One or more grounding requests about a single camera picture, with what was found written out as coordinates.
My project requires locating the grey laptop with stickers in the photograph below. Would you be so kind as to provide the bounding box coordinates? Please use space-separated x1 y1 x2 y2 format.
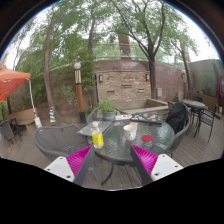
76 119 114 137

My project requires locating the wooden bench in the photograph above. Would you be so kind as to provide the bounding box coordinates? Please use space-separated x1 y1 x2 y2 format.
7 108 38 127

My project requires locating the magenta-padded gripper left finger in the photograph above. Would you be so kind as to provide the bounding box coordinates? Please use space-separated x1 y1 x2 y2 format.
43 145 96 187

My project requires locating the closed maroon patio umbrella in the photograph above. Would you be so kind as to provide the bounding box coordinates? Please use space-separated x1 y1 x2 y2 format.
213 61 224 108

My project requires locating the dark round patio table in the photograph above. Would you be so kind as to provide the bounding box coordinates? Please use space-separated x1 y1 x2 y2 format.
181 98 208 118

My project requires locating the black metal patio chair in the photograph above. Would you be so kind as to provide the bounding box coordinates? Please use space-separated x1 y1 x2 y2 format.
194 105 218 144

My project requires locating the grey wicker armchair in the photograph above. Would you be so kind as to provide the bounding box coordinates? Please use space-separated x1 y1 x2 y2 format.
32 123 91 163

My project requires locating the white paper sheet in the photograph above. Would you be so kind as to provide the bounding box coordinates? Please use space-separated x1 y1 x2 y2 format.
114 113 133 121

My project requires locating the large branching tree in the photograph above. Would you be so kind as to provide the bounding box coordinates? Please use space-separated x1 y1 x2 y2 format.
103 0 184 99

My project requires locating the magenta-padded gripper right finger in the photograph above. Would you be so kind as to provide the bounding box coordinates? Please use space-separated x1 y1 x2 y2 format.
129 144 184 186

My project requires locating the slender tree by wall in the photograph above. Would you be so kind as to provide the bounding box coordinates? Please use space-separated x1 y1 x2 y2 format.
166 23 201 93

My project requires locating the green plant in blue pot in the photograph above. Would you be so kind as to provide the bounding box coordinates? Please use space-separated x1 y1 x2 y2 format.
97 98 118 121

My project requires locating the blue yellow striped cone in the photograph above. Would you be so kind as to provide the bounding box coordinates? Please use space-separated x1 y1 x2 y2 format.
48 106 57 124

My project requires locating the leaning tree with thin trunk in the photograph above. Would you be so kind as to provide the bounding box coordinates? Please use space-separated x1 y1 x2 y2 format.
16 6 91 113

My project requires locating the yellow-labelled clear drink bottle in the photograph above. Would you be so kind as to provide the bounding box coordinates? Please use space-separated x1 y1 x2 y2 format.
91 120 105 149

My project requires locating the flat round red coaster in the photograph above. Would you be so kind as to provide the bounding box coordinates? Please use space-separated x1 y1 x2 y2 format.
141 133 155 143

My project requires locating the wooden lamp post, globe light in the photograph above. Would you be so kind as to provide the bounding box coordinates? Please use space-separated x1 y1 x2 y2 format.
73 62 87 124

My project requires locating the dark patio chair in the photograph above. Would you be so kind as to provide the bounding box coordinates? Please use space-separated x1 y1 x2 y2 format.
0 119 23 149

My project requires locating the white ceramic mug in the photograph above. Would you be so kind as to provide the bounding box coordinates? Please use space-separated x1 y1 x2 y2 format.
123 124 138 142

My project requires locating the orange patio umbrella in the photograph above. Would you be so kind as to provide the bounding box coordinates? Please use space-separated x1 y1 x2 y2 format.
0 65 43 129

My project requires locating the dark laptop with stickers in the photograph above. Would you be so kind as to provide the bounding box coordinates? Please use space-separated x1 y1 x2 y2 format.
129 112 165 125

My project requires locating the black backpack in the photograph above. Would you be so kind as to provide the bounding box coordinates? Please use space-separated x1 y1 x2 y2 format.
165 102 189 135

